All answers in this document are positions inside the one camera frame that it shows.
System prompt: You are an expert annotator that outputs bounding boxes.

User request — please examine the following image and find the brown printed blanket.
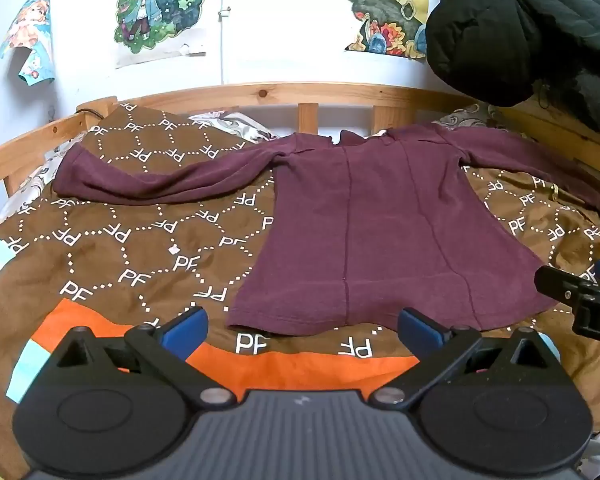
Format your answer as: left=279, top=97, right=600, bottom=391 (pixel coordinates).
left=0, top=102, right=600, bottom=461

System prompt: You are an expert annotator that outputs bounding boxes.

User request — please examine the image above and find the peeling orange-haired character poster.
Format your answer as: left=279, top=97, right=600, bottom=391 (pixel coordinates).
left=0, top=0, right=57, bottom=87

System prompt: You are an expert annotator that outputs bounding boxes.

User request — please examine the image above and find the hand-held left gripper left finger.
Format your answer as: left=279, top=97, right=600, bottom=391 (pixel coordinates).
left=54, top=305, right=236, bottom=409

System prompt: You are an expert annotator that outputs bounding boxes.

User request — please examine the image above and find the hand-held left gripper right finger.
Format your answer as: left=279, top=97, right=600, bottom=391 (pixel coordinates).
left=372, top=307, right=559, bottom=409

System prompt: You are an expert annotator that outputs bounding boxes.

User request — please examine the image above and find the wooden bed frame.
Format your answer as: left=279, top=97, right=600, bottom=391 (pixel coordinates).
left=0, top=82, right=600, bottom=221

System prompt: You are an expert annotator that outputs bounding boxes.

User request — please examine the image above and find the maroon long-sleeve shirt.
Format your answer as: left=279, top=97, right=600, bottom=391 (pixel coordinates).
left=54, top=127, right=600, bottom=337

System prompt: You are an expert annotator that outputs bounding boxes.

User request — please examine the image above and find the black cable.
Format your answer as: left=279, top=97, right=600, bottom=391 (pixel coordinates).
left=76, top=102, right=117, bottom=117

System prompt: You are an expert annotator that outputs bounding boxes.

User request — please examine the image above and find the blond cartoon character poster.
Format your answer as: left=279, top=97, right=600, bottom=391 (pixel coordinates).
left=114, top=0, right=207, bottom=70

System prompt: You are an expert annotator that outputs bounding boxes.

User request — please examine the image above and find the colourful landscape poster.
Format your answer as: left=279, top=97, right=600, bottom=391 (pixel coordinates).
left=336, top=0, right=429, bottom=60

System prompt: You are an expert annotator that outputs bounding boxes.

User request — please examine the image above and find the black puffer jacket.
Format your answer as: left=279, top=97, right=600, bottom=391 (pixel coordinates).
left=425, top=0, right=600, bottom=132

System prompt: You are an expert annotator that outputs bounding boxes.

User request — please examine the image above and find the white wall pipe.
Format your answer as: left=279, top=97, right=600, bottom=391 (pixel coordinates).
left=218, top=0, right=233, bottom=86

